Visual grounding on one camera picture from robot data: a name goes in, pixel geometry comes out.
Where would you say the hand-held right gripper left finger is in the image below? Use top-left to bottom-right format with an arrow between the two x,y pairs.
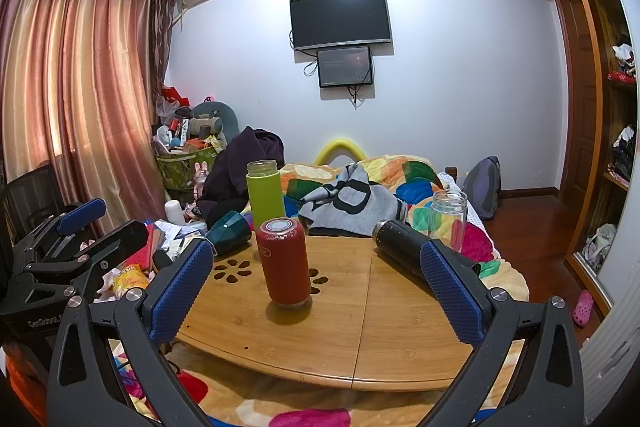
47,237 -> 216,427

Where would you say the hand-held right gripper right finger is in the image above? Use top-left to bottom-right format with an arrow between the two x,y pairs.
419,240 -> 586,427

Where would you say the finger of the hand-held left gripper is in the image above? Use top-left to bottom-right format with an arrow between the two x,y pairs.
22,221 -> 151,303
12,198 -> 107,260

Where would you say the red bottle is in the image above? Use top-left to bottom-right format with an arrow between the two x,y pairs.
256,217 -> 312,309

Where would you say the clear glass cup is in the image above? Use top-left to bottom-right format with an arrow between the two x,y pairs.
427,190 -> 469,254

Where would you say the dark teal cup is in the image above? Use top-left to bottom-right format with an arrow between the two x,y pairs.
205,211 -> 253,256

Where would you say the yellow snack packet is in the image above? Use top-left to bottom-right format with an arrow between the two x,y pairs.
111,264 -> 151,301

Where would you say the black chair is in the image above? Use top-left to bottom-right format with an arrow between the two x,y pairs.
5,164 -> 68,235

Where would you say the white bottle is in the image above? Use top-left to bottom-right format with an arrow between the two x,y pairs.
165,200 -> 187,226

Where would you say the black bottle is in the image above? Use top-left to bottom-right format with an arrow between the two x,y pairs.
372,219 -> 482,282

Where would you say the green storage basket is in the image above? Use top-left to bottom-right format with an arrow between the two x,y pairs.
156,142 -> 226,192

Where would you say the wooden bed table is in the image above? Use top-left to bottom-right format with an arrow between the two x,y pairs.
172,232 -> 531,392

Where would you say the grey backpack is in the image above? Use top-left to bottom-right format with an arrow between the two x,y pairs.
461,156 -> 502,221

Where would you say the green bottle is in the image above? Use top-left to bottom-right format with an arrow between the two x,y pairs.
246,160 -> 287,233

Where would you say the pink curtain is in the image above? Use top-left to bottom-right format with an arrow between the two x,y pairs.
0,0 -> 175,233

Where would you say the pink slipper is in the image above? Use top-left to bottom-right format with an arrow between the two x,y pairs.
571,289 -> 595,328

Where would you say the colourful patterned blanket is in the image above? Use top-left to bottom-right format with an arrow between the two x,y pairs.
0,153 -> 531,427

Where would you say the dark purple jacket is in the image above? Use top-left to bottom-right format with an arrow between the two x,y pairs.
199,125 -> 286,228

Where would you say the grey and black cloth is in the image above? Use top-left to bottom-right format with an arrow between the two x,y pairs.
297,162 -> 410,238

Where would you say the red bag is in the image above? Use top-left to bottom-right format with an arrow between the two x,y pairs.
160,84 -> 191,108

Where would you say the grey plush toy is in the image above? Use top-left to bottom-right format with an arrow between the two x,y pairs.
190,99 -> 240,144

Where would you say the yellow foam arch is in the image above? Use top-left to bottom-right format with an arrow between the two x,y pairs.
314,138 -> 371,168

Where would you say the wooden door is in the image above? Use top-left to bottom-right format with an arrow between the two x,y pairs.
552,0 -> 604,208

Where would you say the wooden wardrobe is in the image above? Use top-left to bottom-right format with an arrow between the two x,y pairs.
547,0 -> 640,323

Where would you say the small black monitor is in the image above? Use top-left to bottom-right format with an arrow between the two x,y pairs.
316,47 -> 374,88

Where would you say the black cable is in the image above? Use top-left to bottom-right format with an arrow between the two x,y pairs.
348,83 -> 375,108

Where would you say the black wall television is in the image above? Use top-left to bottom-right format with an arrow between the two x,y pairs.
289,0 -> 392,52

